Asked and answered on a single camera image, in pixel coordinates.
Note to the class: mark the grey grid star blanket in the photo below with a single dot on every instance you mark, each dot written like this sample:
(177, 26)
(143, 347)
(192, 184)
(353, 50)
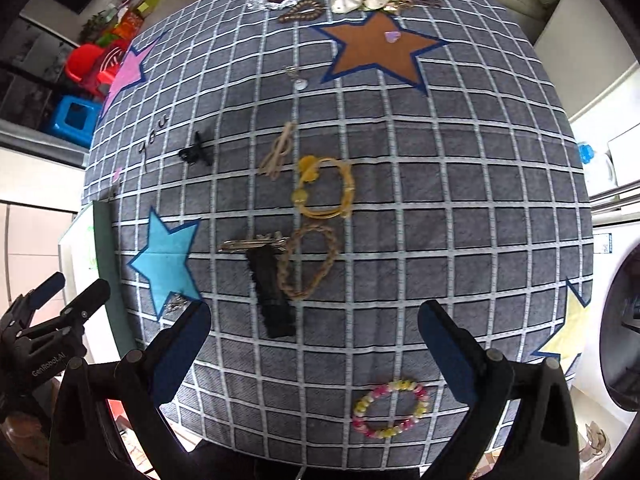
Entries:
(450, 185)

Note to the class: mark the beige sandal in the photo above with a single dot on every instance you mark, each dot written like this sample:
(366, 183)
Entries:
(595, 442)

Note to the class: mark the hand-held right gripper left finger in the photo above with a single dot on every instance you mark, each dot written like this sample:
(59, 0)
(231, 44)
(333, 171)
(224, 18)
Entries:
(182, 355)

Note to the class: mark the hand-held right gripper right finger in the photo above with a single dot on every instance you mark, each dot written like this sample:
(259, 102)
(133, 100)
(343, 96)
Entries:
(447, 355)

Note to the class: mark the purple heart charm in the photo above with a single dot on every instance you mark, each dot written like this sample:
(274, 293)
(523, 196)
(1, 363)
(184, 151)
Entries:
(392, 37)

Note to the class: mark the black ruffled hair clip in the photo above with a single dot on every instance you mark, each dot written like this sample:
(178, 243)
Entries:
(270, 290)

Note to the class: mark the blue plastic stool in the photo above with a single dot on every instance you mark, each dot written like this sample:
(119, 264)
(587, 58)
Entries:
(67, 117)

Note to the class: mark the small silver pendant charm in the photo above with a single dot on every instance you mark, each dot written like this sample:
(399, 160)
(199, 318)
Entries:
(299, 84)

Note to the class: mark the white washing machine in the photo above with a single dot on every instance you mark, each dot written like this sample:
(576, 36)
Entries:
(617, 285)

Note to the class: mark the long silver hair clip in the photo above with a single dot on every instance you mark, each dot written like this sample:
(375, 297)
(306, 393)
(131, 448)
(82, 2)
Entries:
(245, 245)

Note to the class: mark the beige hair clip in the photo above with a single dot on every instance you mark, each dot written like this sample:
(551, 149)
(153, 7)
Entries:
(278, 152)

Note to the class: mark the pile of colourful packets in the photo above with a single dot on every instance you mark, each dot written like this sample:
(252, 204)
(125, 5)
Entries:
(130, 15)

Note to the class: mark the black claw hair clip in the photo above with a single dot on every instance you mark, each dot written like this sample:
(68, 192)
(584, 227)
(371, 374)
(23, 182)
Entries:
(196, 152)

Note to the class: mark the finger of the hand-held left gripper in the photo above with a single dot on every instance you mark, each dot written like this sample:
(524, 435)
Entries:
(87, 297)
(47, 287)

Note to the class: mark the red plastic stool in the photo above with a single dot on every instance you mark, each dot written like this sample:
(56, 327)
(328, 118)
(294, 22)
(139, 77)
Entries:
(87, 65)

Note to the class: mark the grey-green shallow box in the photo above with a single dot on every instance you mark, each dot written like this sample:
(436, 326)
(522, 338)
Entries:
(102, 240)

